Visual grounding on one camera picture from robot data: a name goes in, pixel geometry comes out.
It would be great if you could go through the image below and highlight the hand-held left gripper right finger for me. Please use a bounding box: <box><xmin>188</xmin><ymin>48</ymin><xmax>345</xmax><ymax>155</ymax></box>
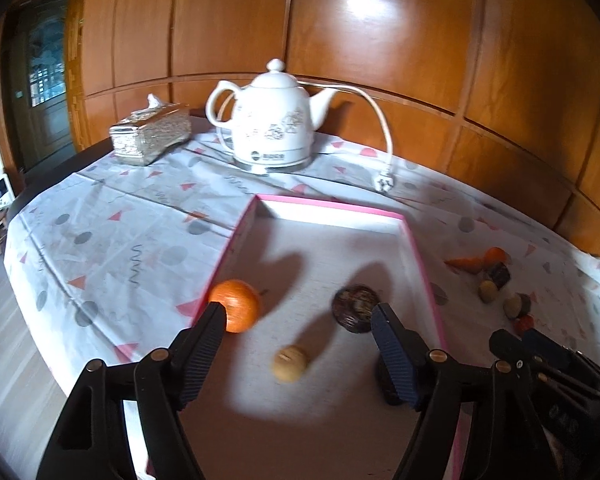
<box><xmin>370</xmin><ymin>302</ymin><xmax>561</xmax><ymax>480</ymax></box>

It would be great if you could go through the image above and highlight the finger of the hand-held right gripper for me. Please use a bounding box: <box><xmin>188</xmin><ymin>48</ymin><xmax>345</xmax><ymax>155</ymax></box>
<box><xmin>489</xmin><ymin>329</ymin><xmax>537</xmax><ymax>377</ymax></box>
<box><xmin>522</xmin><ymin>328</ymin><xmax>576</xmax><ymax>370</ymax></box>

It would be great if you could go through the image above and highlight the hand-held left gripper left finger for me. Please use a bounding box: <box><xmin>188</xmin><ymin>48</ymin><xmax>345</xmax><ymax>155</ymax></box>
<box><xmin>37</xmin><ymin>302</ymin><xmax>228</xmax><ymax>480</ymax></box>

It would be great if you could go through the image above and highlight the orange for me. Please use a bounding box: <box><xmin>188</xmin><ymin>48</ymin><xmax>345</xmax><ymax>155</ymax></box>
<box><xmin>208</xmin><ymin>279</ymin><xmax>262</xmax><ymax>334</ymax></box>

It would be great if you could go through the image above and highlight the dark mangosteen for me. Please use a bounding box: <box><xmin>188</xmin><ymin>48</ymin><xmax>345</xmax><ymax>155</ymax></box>
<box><xmin>331</xmin><ymin>284</ymin><xmax>381</xmax><ymax>334</ymax></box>

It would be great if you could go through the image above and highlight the small tan round fruit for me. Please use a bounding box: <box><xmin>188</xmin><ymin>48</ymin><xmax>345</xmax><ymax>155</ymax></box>
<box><xmin>272</xmin><ymin>344</ymin><xmax>309</xmax><ymax>384</ymax></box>

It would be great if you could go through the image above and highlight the pink-edged white tray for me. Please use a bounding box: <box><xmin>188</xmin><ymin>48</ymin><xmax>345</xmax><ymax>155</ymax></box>
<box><xmin>187</xmin><ymin>194</ymin><xmax>467</xmax><ymax>480</ymax></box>

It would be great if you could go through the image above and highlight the dark purple fruit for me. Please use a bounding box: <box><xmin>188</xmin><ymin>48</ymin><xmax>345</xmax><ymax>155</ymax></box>
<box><xmin>486</xmin><ymin>262</ymin><xmax>512</xmax><ymax>290</ymax></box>

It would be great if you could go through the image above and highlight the orange carrot piece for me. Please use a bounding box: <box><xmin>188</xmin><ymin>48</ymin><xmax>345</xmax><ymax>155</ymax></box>
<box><xmin>445</xmin><ymin>257</ymin><xmax>484</xmax><ymax>274</ymax></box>

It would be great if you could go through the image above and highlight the white patterned tablecloth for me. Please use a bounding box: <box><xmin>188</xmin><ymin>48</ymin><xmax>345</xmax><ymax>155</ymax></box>
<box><xmin>2</xmin><ymin>127</ymin><xmax>600</xmax><ymax>480</ymax></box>

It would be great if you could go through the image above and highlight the silver embossed tissue box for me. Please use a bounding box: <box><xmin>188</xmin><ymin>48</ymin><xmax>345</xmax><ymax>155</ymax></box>
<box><xmin>109</xmin><ymin>93</ymin><xmax>191</xmax><ymax>167</ymax></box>

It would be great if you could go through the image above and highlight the white ceramic electric kettle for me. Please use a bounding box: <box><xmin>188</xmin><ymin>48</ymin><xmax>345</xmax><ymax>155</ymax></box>
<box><xmin>206</xmin><ymin>59</ymin><xmax>340</xmax><ymax>177</ymax></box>

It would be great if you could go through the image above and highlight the wooden glass-panel door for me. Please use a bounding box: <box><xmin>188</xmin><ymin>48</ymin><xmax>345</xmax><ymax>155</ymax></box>
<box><xmin>0</xmin><ymin>0</ymin><xmax>83</xmax><ymax>173</ymax></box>

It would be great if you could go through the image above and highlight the white power cord with plug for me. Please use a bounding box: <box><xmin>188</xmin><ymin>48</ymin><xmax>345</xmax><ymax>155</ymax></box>
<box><xmin>215</xmin><ymin>79</ymin><xmax>397</xmax><ymax>194</ymax></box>

